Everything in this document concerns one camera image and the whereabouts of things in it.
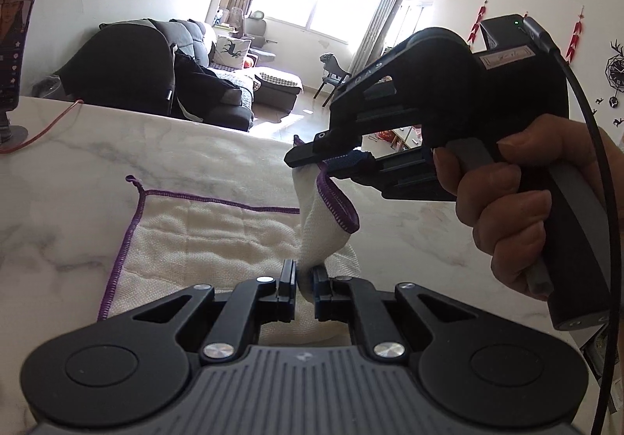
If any grey recliner chair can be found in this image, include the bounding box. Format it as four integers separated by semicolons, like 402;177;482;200
242;10;276;63

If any round grey phone stand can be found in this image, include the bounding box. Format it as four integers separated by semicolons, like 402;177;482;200
0;111;28;151

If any dark wooden chair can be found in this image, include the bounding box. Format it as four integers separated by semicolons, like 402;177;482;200
313;53;351;107

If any red charging cable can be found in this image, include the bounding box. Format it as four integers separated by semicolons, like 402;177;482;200
0;99;85;154

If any person right hand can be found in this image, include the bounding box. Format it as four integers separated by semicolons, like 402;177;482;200
434;115;605;301

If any dark grey sofa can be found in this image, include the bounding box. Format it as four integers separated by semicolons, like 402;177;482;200
58;18;304;131

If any white towel purple trim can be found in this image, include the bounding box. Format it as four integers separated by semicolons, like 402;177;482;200
98;162;361;346

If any white deer pillow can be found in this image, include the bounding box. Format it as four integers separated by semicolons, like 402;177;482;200
213;37;252;69

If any black smartphone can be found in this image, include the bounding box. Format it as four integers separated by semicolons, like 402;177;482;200
0;0;35;113

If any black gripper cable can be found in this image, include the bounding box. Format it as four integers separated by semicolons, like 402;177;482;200
516;14;621;435

